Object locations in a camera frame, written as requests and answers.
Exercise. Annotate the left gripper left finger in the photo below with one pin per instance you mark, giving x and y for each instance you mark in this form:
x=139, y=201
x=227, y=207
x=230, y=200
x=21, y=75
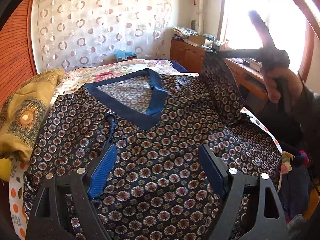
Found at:
x=49, y=218

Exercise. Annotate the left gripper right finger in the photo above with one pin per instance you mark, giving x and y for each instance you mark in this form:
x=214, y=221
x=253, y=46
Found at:
x=250, y=207

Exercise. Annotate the navy patterned shirt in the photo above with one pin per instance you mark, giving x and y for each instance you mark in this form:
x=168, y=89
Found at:
x=157, y=188

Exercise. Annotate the right hand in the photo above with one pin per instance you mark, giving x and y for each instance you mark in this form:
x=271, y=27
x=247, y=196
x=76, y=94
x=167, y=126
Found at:
x=276, y=78

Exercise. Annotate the orange print white blanket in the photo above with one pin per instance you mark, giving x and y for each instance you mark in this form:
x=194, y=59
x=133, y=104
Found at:
x=16, y=190

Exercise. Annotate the cardboard box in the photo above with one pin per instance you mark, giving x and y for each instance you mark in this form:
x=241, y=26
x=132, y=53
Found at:
x=199, y=40

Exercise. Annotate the long wooden cabinet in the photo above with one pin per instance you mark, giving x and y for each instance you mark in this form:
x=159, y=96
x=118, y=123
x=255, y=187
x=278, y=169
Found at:
x=194, y=58

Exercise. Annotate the yellow plush toy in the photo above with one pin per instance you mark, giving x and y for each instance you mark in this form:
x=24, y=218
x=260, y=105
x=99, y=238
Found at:
x=5, y=169

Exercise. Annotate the stack of folded cloths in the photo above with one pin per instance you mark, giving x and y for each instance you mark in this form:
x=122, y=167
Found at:
x=183, y=32

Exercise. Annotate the yellow embroidered cloth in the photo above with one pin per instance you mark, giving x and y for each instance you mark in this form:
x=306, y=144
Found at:
x=23, y=113

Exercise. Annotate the white side curtain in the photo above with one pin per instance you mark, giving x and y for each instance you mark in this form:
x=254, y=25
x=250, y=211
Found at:
x=199, y=20

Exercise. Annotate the floral plush blanket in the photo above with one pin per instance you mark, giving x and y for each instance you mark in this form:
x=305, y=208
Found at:
x=74, y=79

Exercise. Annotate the teal tissue box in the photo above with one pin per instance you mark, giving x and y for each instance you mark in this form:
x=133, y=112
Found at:
x=125, y=55

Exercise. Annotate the wooden slatted wardrobe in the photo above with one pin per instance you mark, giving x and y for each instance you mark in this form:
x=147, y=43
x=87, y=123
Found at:
x=17, y=60

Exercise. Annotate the circle pattern sheer curtain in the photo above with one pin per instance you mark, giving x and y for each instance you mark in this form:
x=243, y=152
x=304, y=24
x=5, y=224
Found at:
x=71, y=34

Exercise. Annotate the window with wooden frame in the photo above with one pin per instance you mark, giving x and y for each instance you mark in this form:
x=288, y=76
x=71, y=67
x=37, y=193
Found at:
x=286, y=23

